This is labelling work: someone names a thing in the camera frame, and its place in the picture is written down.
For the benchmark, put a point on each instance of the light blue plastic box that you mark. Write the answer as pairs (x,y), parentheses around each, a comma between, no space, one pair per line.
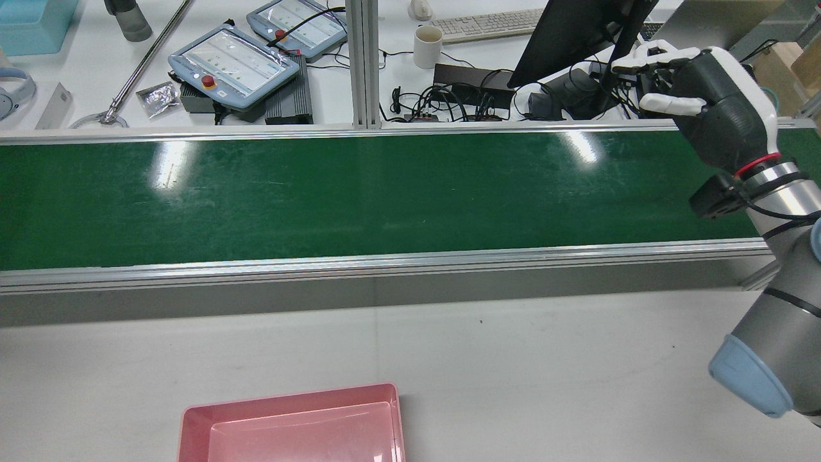
(32,25)

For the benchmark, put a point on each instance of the clear bag of parts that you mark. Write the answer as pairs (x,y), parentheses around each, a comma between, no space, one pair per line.
(159,99)

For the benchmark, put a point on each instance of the silver laptop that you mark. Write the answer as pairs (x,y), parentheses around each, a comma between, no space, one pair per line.
(705,19)

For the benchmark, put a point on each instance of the small white carton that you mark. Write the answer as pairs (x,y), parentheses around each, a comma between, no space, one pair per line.
(54,106)

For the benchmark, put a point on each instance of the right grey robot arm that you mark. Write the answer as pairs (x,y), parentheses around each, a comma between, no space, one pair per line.
(782,333)

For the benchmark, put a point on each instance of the pink plastic box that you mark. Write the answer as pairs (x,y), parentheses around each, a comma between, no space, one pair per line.
(288,436)

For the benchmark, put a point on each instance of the aluminium profile post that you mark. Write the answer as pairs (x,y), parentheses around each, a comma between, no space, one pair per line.
(362,64)

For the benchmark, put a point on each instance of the grey cylinder bottle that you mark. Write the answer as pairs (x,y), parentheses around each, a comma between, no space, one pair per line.
(135,25)

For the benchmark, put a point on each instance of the white blue headphones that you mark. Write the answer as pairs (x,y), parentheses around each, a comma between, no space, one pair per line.
(19,86)

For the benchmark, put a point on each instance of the cardboard box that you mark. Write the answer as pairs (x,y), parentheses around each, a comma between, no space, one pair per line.
(792,67)

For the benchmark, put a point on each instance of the black finned power box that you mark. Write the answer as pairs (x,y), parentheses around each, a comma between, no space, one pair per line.
(292,102)

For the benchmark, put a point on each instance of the black white handheld controller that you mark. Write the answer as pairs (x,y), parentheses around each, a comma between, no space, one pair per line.
(564,90)

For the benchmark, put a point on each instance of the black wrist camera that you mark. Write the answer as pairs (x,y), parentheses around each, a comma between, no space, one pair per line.
(712,199)

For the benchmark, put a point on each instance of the white tape roll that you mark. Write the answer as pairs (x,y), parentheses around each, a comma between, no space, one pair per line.
(420,9)

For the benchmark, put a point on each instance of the green conveyor belt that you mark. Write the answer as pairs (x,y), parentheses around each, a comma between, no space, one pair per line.
(385,192)

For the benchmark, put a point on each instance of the grey metal box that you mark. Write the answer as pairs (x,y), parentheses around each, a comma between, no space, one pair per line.
(192,99)

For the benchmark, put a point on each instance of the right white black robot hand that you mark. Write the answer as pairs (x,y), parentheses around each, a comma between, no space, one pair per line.
(725,109)

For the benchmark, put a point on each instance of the black monitor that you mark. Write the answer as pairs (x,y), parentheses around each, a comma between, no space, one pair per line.
(564,32)

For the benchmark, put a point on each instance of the white keyboard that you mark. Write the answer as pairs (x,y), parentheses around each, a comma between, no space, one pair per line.
(487,25)

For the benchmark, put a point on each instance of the small grey-blue teach pendant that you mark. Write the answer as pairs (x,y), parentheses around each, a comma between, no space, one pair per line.
(301,25)

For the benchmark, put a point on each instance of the large grey-blue teach pendant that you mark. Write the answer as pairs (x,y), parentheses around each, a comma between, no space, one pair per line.
(237,64)

